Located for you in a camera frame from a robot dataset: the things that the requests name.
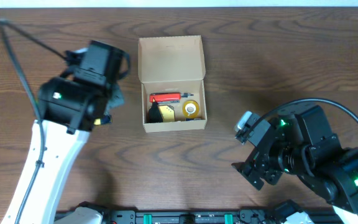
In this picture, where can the black mounting rail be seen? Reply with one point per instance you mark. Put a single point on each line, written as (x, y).
(285, 212)

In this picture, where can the red stapler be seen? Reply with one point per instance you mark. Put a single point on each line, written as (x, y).
(165, 97)

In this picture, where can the yellow sticky note pad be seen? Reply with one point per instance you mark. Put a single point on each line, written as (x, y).
(167, 112)

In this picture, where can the yellow highlighter dark cap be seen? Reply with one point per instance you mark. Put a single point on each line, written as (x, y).
(106, 119)

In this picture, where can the yellow tape roll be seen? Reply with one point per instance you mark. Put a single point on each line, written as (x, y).
(190, 109)

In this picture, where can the cardboard box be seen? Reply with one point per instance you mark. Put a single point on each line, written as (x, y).
(172, 64)

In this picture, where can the white blue eraser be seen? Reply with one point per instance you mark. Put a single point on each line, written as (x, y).
(193, 119)

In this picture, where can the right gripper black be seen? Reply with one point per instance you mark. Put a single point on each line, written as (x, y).
(258, 165)

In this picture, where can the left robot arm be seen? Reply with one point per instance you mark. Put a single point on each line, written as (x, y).
(69, 106)

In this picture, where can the black ballpoint pen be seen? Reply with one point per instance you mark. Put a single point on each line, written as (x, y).
(185, 94)

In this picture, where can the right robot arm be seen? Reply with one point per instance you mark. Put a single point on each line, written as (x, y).
(298, 140)

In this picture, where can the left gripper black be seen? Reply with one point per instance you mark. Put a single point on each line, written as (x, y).
(117, 98)

